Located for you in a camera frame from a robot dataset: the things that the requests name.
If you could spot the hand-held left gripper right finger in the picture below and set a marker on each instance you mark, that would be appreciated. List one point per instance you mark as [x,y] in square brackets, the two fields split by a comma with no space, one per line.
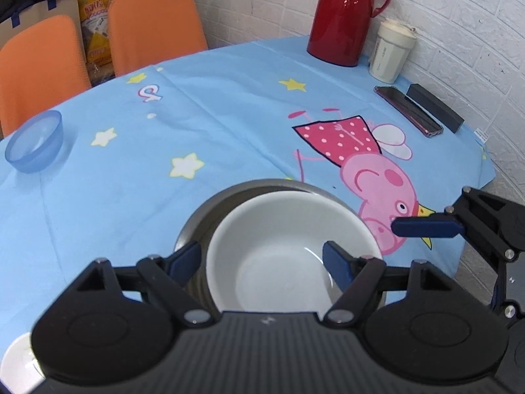
[337,264]

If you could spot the blue cartoon printed tablecloth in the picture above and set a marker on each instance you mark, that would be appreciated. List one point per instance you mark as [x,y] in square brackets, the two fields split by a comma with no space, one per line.
[213,111]

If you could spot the smartphone in clear case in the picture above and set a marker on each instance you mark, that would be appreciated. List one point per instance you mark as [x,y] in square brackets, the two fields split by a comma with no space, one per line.
[406,108]

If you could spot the orange chair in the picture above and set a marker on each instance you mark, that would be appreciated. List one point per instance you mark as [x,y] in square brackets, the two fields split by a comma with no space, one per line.
[41,65]
[156,24]

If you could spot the yellow snack bag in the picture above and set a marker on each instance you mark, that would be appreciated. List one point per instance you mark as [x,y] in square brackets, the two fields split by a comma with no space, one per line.
[96,28]

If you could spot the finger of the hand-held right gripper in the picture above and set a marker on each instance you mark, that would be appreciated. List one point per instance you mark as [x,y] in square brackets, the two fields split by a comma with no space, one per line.
[426,226]

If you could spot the cream tumbler cup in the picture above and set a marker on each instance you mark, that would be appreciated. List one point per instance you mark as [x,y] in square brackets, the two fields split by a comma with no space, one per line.
[389,53]

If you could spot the stainless steel bowl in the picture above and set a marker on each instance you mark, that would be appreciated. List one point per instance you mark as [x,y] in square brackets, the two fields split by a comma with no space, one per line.
[197,223]

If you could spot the white ceramic bowl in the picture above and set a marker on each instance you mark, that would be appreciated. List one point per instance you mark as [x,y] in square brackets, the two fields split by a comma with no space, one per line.
[266,254]

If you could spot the black rectangular box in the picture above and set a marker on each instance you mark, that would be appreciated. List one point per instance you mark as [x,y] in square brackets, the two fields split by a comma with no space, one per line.
[437,106]

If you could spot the blue translucent plastic bowl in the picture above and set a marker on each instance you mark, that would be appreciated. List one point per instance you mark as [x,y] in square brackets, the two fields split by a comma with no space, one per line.
[35,143]

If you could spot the white plate with floral print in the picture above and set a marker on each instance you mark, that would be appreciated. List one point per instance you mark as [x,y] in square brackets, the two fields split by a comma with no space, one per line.
[16,361]

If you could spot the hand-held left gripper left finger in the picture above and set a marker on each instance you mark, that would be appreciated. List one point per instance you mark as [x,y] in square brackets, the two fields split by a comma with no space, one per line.
[184,259]

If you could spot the red thermos jug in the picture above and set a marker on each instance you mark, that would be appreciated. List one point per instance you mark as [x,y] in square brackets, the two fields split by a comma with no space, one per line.
[340,16]

